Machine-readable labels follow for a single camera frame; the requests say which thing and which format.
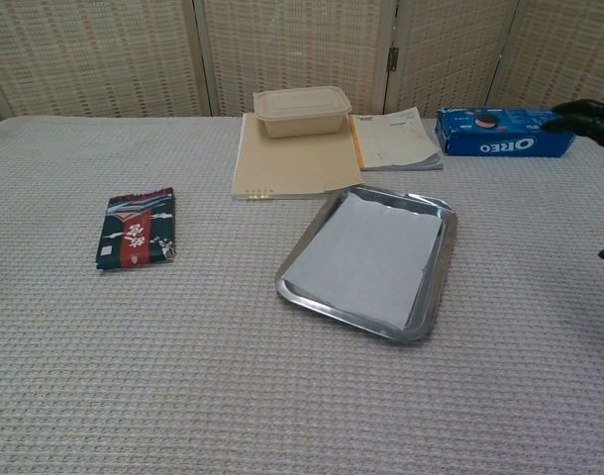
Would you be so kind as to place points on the white woven tablecloth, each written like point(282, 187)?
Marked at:
point(158, 346)

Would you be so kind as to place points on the white paper booklet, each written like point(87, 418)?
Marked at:
point(398, 141)

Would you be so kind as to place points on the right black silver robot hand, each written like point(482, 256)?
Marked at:
point(591, 121)

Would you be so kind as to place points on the beige woven folding screen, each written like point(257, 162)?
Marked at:
point(109, 54)

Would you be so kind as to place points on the blue Oreo cookie box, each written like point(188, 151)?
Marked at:
point(500, 133)

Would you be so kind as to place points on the dark red snack packet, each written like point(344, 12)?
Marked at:
point(136, 230)

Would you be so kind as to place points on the tan spiral notebook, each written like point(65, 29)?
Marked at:
point(292, 165)

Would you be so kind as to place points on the silver metal tray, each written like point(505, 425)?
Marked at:
point(433, 282)

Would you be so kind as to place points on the brass screen hinge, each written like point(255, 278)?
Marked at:
point(393, 59)

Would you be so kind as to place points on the beige lidded lunch box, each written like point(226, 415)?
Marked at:
point(302, 111)

